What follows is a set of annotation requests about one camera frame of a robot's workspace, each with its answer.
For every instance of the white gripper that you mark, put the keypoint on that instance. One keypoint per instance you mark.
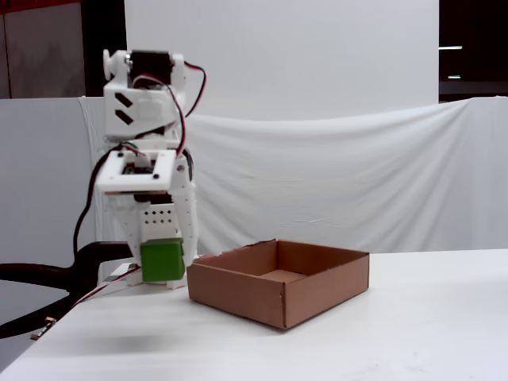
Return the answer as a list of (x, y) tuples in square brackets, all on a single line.
[(186, 222)]

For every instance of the green cube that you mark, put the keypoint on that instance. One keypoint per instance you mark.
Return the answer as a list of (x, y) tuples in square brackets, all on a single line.
[(162, 260)]

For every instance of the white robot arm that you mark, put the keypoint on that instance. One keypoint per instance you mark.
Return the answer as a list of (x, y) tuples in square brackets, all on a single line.
[(151, 111)]

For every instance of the white draped cloth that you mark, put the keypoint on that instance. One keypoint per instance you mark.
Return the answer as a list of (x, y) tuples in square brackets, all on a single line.
[(317, 178)]

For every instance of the long ceiling light strip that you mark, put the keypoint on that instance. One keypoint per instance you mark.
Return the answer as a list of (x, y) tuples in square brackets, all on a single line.
[(450, 47)]

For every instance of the grey partition panel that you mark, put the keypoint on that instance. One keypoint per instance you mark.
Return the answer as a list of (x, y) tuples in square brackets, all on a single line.
[(35, 178)]

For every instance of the black curved chair armrest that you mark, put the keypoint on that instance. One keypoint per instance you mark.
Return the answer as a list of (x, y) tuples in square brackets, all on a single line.
[(47, 274)]

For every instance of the brown cabinet door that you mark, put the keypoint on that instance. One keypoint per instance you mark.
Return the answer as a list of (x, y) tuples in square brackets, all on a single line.
[(43, 51)]

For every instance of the brown cardboard box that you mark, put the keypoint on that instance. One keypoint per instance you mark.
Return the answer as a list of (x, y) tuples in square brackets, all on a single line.
[(238, 291)]

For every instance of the white camera mount with board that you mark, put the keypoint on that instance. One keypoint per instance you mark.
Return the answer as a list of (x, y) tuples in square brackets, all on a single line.
[(164, 170)]

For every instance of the white backdrop panel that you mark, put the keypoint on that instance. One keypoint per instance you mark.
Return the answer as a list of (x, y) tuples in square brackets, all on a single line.
[(297, 55)]

